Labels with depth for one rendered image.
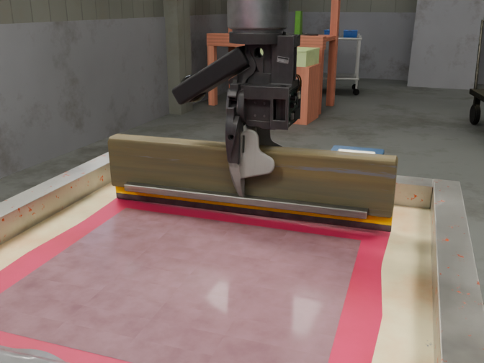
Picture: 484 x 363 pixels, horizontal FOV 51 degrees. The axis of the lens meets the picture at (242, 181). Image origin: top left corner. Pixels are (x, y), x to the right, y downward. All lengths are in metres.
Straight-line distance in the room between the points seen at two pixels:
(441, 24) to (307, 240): 8.16
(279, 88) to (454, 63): 8.06
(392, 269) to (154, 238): 0.29
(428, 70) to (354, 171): 8.01
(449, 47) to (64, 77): 5.95
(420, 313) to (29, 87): 4.05
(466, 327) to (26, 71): 4.10
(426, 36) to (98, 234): 8.21
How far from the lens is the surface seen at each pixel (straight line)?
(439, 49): 8.68
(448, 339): 0.45
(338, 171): 0.66
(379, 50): 9.34
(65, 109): 4.71
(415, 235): 0.70
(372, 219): 0.68
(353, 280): 0.58
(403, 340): 0.50
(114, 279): 0.58
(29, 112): 4.40
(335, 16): 6.59
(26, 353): 0.49
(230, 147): 0.65
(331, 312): 0.52
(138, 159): 0.75
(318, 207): 0.66
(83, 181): 0.82
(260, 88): 0.63
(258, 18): 0.63
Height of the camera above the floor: 1.24
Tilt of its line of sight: 19 degrees down
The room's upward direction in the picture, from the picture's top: straight up
